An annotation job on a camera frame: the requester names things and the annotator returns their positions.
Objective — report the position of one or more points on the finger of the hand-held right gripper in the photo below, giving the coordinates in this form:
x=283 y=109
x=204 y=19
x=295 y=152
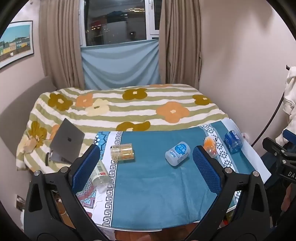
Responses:
x=275 y=146

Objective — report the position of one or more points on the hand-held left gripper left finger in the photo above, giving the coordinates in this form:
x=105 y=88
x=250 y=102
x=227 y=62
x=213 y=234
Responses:
x=86 y=166

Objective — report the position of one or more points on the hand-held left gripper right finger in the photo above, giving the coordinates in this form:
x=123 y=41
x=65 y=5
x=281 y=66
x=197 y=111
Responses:
x=207 y=169

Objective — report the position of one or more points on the gold patterned glass cup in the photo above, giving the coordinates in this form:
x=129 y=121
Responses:
x=122 y=151

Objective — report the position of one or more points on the person's right hand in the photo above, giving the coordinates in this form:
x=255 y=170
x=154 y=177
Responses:
x=286 y=198

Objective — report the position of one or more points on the clear plastic bottle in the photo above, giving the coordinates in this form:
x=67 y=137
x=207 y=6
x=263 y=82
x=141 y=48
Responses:
x=100 y=177

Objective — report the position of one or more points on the grey laptop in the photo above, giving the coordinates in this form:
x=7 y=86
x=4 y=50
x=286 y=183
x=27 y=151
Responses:
x=67 y=141

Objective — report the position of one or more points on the white bottle blue label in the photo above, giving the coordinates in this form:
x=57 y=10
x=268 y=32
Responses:
x=178 y=153

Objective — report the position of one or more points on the white garment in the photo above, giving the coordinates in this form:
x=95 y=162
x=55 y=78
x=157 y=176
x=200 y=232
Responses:
x=291 y=92

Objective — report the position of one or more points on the teal patterned tablecloth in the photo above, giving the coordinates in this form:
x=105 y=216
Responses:
x=152 y=190

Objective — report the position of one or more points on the striped flower blanket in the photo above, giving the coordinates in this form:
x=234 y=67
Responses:
x=129 y=109

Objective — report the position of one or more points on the light blue cloth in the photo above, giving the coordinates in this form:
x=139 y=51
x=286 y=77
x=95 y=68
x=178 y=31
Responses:
x=120 y=67

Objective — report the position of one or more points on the beige curtain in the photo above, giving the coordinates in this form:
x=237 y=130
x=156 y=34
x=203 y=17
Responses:
x=180 y=46
x=61 y=46

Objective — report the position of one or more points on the window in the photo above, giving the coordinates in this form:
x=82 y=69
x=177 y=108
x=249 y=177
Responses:
x=116 y=22

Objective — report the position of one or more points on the grey padded bed frame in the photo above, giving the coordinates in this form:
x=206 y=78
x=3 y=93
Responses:
x=13 y=111

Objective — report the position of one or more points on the framed wall poster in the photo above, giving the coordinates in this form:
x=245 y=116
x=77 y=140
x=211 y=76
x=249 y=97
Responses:
x=15 y=41

